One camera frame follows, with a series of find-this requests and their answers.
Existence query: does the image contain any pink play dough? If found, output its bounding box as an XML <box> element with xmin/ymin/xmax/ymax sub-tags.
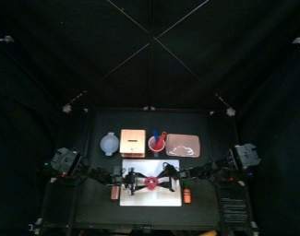
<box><xmin>144</xmin><ymin>175</ymin><xmax>161</xmax><ymax>190</ymax></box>

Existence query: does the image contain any wooden drawer box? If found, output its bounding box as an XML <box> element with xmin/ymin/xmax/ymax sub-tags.
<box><xmin>118</xmin><ymin>128</ymin><xmax>148</xmax><ymax>159</ymax></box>

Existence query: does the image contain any white cutting board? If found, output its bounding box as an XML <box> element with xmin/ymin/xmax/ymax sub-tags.
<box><xmin>118</xmin><ymin>159</ymin><xmax>182</xmax><ymax>207</ymax></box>

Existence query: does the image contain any red plastic spatula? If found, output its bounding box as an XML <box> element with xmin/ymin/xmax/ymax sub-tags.
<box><xmin>156</xmin><ymin>131</ymin><xmax>168</xmax><ymax>149</ymax></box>

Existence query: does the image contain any blue plastic spatula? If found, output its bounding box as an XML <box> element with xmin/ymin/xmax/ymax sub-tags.
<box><xmin>152</xmin><ymin>129</ymin><xmax>161</xmax><ymax>146</ymax></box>

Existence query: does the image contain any black panel with white text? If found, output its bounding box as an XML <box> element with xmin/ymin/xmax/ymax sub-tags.
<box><xmin>216</xmin><ymin>183</ymin><xmax>253</xmax><ymax>230</ymax></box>

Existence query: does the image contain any orange roller with green handle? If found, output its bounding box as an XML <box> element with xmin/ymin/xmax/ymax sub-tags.
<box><xmin>182</xmin><ymin>182</ymin><xmax>193</xmax><ymax>205</ymax></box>

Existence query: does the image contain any thin diagonal frame cord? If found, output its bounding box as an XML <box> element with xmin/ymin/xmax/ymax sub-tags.
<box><xmin>105</xmin><ymin>0</ymin><xmax>231</xmax><ymax>109</ymax></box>
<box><xmin>67</xmin><ymin>0</ymin><xmax>211</xmax><ymax>107</ymax></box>

